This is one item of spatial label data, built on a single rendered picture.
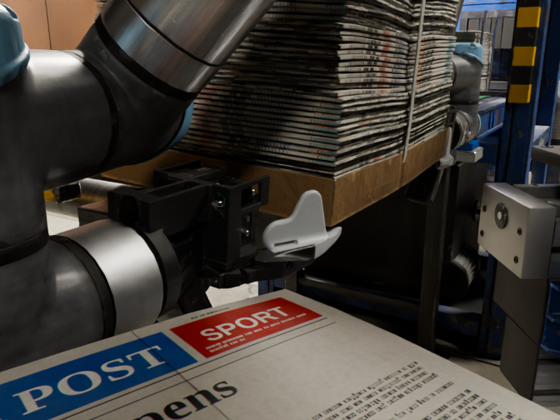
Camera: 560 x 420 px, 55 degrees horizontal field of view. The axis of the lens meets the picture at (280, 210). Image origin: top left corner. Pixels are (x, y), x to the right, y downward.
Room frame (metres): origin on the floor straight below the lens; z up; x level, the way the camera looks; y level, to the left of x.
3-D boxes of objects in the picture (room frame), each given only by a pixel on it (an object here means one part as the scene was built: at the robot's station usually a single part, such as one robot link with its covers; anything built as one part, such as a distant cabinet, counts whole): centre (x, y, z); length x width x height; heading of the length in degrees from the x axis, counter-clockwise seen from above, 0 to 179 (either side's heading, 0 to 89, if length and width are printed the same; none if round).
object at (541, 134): (2.06, -0.49, 0.38); 0.94 x 0.69 x 0.63; 59
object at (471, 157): (1.44, -0.49, 0.70); 0.10 x 0.10 x 0.03; 59
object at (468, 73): (1.03, -0.33, 0.91); 0.11 x 0.08 x 0.11; 130
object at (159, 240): (0.37, 0.07, 0.81); 0.12 x 0.08 x 0.09; 149
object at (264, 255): (0.40, 0.01, 0.79); 0.09 x 0.05 x 0.02; 122
